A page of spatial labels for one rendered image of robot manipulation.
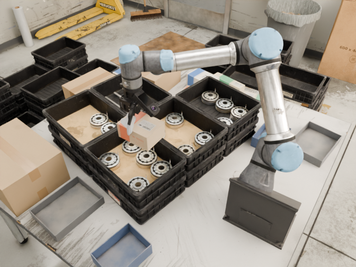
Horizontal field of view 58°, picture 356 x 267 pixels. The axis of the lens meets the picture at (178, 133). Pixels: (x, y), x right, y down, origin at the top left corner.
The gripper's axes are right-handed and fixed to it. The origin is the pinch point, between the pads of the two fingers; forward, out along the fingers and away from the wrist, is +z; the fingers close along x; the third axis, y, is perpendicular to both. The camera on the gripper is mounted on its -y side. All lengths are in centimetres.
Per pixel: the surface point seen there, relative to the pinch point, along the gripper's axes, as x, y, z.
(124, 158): 0.0, 13.3, 27.3
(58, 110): -3, 63, 21
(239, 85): -100, 0, 34
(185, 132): -32.9, -0.7, 27.3
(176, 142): -24.3, -1.1, 27.3
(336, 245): -74, -95, 111
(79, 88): -27, 74, 24
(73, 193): 24, 27, 40
